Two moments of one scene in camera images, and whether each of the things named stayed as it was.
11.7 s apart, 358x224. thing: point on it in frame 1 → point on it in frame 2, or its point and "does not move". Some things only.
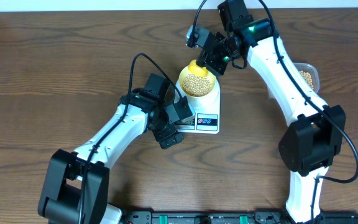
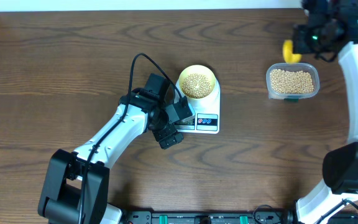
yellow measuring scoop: [197, 70] → [288, 52]
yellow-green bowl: [196, 81] does not move
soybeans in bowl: [196, 86] does not move
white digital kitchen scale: [207, 109] does not move
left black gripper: [161, 137] does not move
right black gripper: [209, 61] → [301, 43]
